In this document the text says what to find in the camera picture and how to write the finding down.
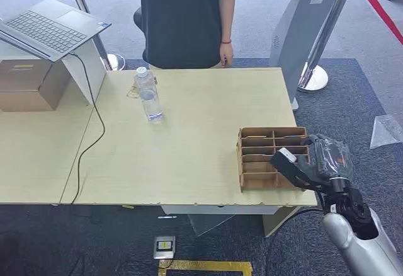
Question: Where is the yellow floor tape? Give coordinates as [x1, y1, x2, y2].
[157, 260, 254, 276]

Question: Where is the red barrier belt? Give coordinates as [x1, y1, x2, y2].
[354, 0, 403, 45]

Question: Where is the grey laptop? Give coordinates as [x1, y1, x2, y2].
[0, 0, 112, 63]

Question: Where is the light wooden desk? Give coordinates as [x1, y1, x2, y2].
[60, 67, 318, 238]
[0, 78, 97, 207]

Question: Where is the white laptop stand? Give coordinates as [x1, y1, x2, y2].
[0, 38, 108, 107]

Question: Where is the brown cardboard box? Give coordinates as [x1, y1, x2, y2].
[0, 59, 71, 113]

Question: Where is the chrome stanchion post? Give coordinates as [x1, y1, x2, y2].
[297, 0, 358, 93]
[63, 0, 126, 72]

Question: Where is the person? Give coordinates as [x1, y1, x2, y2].
[91, 0, 256, 69]

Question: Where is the wooden card organizer box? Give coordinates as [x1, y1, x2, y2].
[236, 127, 311, 193]

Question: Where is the black laptop cable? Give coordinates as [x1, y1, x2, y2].
[69, 52, 106, 205]

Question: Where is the black office chair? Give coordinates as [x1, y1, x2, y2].
[133, 6, 149, 63]

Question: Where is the clear plastic water bottle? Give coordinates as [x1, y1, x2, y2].
[134, 66, 165, 122]

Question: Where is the silver floor socket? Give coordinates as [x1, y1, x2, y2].
[153, 235, 177, 260]

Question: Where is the grey kiosk stand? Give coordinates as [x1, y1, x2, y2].
[269, 0, 356, 112]

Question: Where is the clear plastic bag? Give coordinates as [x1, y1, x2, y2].
[370, 114, 403, 150]

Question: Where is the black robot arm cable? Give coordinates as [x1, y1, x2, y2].
[264, 208, 325, 276]

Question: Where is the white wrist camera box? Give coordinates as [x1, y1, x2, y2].
[270, 147, 303, 187]

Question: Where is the person's left hand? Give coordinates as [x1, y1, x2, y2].
[219, 41, 234, 67]

